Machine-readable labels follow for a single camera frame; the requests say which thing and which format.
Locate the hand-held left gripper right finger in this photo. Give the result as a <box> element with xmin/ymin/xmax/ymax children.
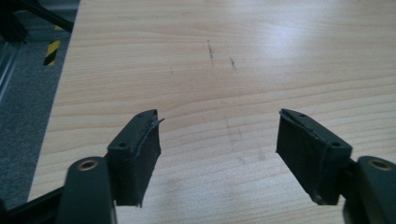
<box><xmin>276</xmin><ymin>107</ymin><xmax>354</xmax><ymax>206</ymax></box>

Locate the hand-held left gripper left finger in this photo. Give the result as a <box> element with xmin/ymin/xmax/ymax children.
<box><xmin>106</xmin><ymin>108</ymin><xmax>165</xmax><ymax>208</ymax></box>

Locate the yellow black hazard tape strip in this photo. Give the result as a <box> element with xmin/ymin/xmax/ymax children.
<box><xmin>42</xmin><ymin>38</ymin><xmax>62</xmax><ymax>67</ymax></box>

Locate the black metal stand frame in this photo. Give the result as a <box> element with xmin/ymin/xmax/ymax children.
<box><xmin>0</xmin><ymin>0</ymin><xmax>76</xmax><ymax>44</ymax></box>

